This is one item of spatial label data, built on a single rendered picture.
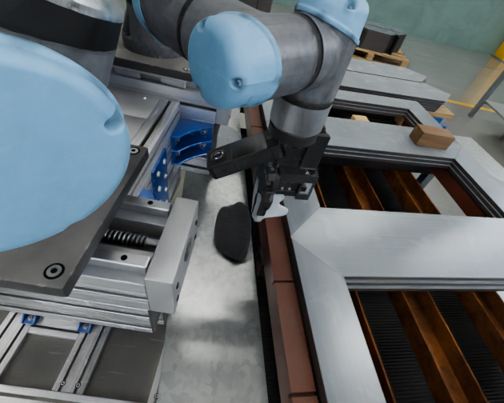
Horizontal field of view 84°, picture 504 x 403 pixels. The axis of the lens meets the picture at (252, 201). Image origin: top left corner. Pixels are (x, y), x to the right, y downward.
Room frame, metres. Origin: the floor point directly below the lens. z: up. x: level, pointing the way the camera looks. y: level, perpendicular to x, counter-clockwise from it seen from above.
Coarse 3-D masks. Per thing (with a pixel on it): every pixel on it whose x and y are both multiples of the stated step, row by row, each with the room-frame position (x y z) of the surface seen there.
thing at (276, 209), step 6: (258, 192) 0.35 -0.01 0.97; (258, 198) 0.34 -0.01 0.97; (276, 198) 0.34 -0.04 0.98; (258, 204) 0.33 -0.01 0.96; (276, 204) 0.34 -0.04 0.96; (270, 210) 0.34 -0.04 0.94; (276, 210) 0.34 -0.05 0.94; (282, 210) 0.35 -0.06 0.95; (252, 216) 0.35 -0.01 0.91; (258, 216) 0.33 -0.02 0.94; (264, 216) 0.33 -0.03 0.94; (270, 216) 0.34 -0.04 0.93; (276, 216) 0.35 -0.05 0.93
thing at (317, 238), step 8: (312, 216) 0.45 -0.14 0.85; (320, 216) 0.45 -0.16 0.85; (304, 224) 0.42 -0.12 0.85; (312, 224) 0.42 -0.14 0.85; (320, 224) 0.43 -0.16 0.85; (304, 232) 0.40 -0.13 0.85; (312, 232) 0.40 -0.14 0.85; (320, 232) 0.41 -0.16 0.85; (312, 240) 0.38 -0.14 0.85; (320, 240) 0.39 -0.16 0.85; (328, 240) 0.39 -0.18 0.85; (312, 248) 0.36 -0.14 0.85; (320, 248) 0.36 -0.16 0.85; (328, 248) 0.37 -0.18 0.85; (320, 256) 0.34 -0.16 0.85; (328, 256) 0.35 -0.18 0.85; (328, 264) 0.33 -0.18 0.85; (336, 264) 0.34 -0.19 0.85
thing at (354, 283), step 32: (384, 160) 0.81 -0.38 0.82; (416, 160) 0.85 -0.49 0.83; (448, 160) 0.89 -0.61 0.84; (480, 192) 0.75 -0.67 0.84; (352, 288) 0.31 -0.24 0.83; (384, 288) 0.32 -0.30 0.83; (416, 288) 0.34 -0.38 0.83; (448, 288) 0.37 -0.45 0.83; (480, 288) 0.39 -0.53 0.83; (320, 384) 0.12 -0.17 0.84
